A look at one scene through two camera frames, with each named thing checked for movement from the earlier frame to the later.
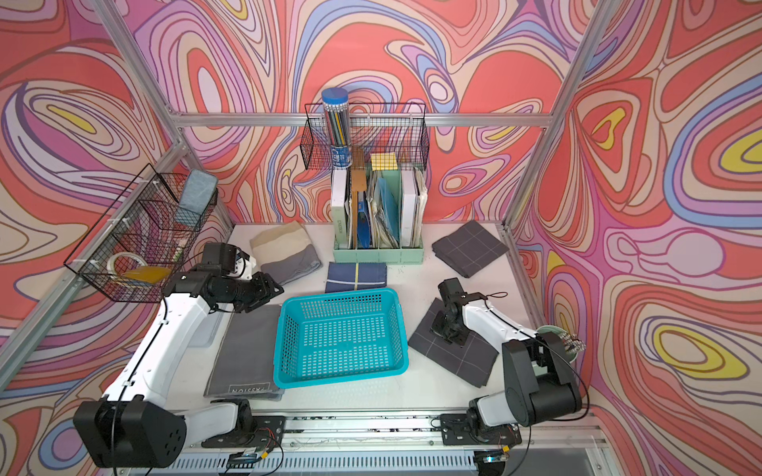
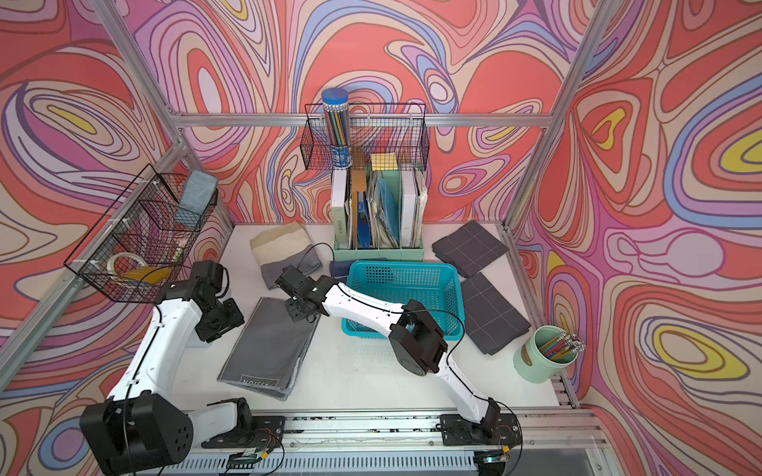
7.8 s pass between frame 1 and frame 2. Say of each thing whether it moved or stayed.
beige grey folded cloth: stayed
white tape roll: stayed
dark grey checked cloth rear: stayed
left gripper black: moved
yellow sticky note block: stayed
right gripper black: moved
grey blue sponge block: stayed
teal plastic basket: moved
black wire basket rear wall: stayed
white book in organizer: stayed
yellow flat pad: stayed
